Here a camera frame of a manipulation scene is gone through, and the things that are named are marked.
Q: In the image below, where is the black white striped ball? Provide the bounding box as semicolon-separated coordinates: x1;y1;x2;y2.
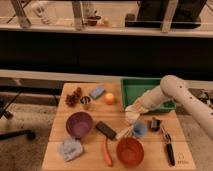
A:
80;96;91;110

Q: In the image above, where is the black rectangular block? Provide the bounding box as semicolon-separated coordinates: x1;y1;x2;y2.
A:
95;121;117;140

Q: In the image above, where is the green plastic tray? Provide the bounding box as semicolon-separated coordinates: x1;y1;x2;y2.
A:
120;77;177;113

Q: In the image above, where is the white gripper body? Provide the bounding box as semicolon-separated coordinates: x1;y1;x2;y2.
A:
125;101;147;114

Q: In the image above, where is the orange bowl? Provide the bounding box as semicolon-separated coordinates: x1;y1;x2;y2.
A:
116;137;144;167

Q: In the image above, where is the purple bowl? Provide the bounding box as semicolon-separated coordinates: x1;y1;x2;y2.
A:
66;112;94;139

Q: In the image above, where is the blue small cup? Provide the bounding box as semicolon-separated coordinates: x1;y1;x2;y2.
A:
132;122;147;138

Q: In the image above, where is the black office chair base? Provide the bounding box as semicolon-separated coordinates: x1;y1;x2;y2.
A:
0;94;36;141

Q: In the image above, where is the black handled utensil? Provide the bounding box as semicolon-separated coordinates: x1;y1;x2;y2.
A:
161;126;175;166

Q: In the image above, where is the blue sponge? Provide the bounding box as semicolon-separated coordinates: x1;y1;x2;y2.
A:
89;86;105;99

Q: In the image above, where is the light blue crumpled cloth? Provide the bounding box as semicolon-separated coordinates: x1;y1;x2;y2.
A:
58;138;84;162

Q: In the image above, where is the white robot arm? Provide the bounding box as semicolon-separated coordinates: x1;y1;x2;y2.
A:
126;75;213;140

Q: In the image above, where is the small dark metal can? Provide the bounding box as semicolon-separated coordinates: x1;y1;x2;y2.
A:
150;117;161;131

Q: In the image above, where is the cream handled utensil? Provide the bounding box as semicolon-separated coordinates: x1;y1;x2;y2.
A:
115;126;132;140

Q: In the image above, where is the wooden table board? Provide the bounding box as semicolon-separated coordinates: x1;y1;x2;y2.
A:
42;83;196;171

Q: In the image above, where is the orange fruit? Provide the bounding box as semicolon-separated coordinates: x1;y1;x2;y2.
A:
104;93;116;105

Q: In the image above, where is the white paper cup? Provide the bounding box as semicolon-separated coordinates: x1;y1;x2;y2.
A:
125;112;140;124

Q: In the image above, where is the orange carrot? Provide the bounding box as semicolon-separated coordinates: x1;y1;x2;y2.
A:
103;138;113;167

